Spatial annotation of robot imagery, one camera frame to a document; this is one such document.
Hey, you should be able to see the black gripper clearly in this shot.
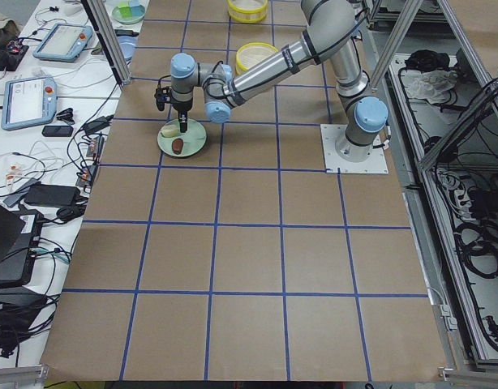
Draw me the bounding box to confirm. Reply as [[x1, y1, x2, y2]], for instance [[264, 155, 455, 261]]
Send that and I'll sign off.
[[171, 96, 191, 132]]

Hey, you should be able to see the white steamed bun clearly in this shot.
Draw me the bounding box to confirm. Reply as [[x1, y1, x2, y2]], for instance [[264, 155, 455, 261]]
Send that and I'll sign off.
[[161, 125, 180, 138]]

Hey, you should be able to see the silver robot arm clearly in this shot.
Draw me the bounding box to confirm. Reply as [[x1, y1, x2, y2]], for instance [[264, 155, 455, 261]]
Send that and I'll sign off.
[[154, 0, 389, 162]]

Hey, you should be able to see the yellow-rimmed bamboo steamer near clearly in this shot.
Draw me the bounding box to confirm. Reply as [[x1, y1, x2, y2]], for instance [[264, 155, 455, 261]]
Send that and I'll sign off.
[[235, 42, 278, 75]]

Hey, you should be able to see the yellow-rimmed bamboo steamer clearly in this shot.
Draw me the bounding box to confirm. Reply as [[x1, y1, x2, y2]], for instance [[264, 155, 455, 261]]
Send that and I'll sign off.
[[227, 0, 268, 23], [235, 42, 278, 75]]

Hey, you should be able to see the yellow-rimmed bamboo steamer far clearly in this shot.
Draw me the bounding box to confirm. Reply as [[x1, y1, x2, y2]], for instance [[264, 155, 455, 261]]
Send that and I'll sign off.
[[227, 0, 268, 23]]

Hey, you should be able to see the brown steamed bun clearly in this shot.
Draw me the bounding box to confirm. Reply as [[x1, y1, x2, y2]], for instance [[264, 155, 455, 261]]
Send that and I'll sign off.
[[171, 138, 184, 155]]

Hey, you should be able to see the light green plate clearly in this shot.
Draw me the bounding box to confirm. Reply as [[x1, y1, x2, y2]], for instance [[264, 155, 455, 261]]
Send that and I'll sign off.
[[157, 119, 207, 158]]

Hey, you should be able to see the blue plate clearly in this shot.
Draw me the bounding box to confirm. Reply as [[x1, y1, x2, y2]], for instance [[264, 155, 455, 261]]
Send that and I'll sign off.
[[117, 36, 137, 62]]

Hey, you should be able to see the green bowl with blocks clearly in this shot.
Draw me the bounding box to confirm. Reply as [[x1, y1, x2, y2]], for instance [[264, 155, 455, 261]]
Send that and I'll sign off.
[[111, 0, 146, 25]]

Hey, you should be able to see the black smartphone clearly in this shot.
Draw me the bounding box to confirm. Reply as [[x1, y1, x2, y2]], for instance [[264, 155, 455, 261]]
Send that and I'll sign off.
[[41, 125, 74, 138]]

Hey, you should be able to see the teach pendant far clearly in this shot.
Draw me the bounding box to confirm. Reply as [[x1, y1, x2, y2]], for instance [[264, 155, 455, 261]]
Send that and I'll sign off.
[[32, 24, 93, 62]]

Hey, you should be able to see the teach pendant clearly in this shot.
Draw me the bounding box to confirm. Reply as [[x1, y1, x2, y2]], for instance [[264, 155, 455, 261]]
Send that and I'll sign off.
[[1, 76, 58, 131], [32, 24, 93, 62]]

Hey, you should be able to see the black power adapter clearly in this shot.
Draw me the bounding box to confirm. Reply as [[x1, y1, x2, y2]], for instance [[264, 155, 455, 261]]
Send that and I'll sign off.
[[24, 184, 80, 207]]

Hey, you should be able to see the teach pendant near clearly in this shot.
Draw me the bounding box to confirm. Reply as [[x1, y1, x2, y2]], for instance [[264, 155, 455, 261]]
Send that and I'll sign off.
[[1, 76, 58, 131]]

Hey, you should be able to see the black laptop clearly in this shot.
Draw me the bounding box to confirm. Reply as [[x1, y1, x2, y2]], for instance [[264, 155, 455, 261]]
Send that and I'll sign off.
[[0, 205, 43, 289]]

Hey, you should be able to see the white crumpled cloth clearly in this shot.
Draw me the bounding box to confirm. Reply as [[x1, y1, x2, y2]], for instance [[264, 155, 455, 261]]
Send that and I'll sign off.
[[406, 70, 457, 105]]

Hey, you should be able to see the aluminium frame post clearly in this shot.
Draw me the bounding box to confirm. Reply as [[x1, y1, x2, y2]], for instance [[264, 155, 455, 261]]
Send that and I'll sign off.
[[81, 0, 131, 87]]

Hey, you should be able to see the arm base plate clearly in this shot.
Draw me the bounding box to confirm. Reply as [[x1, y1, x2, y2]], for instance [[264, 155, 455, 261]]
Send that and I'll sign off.
[[320, 124, 389, 174]]

